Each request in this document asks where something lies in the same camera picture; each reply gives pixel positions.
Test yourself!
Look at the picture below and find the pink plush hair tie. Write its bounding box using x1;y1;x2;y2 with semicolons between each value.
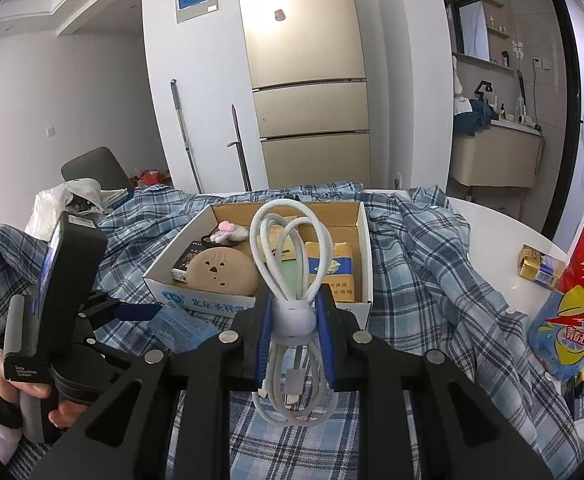
201;220;249;248

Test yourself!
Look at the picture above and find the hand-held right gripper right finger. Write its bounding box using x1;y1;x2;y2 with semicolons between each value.
314;282;555;480

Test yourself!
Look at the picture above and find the dark framed glass door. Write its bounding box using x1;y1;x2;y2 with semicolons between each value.
542;0;584;241

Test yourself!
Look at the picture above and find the grey mop handle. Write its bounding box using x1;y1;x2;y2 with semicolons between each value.
169;79;200;195

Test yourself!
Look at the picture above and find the gold red cigarette pack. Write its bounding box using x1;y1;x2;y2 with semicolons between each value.
264;217;318;261

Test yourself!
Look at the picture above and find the white charging cable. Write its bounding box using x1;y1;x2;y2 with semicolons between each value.
249;199;338;428

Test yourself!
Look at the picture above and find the grey chair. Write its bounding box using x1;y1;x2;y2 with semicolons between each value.
61;146;135;196

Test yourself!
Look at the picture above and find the white plastic bag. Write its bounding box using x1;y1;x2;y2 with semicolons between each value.
24;177;105;236

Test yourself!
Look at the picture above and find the bathroom mirror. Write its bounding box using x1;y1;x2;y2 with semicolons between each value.
454;0;490;61

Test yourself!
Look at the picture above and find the small black box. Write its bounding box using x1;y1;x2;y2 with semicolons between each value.
171;240;208;281

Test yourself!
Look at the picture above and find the red bag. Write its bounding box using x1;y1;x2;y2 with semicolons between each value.
129;169;168;188

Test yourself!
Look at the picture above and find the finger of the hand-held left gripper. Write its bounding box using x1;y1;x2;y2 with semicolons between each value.
92;301;163;322
79;332;138;363

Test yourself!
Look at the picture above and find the crumpled gold cigarette pack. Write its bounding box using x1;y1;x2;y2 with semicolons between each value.
517;244;568;288

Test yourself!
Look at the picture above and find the dark pole with handle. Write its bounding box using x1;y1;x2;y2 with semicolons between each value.
226;104;253;192

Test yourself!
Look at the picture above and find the blue gold cigarette pack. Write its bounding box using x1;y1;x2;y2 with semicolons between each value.
304;241;360;303

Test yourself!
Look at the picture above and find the blue plaid cloth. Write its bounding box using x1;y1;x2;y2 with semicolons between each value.
0;180;584;480

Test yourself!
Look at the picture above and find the cardboard box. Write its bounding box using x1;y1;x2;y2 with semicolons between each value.
143;201;374;320

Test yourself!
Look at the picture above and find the blue face mask packet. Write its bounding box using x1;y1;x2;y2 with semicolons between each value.
147;302;220;353

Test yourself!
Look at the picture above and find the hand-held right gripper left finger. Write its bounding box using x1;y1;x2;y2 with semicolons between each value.
32;282;275;480

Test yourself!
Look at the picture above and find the beige vanity cabinet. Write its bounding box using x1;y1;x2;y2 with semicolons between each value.
449;120;545;188

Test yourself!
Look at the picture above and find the red iced tea bottle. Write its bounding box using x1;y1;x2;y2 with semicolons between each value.
528;182;584;381

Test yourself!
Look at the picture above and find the dark blue cloth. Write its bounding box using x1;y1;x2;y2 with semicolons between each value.
453;100;498;136

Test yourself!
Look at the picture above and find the tan round tape reel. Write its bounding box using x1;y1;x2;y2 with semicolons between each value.
187;246;259;295

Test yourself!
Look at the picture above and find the gold refrigerator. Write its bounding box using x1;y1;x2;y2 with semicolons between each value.
234;0;371;191

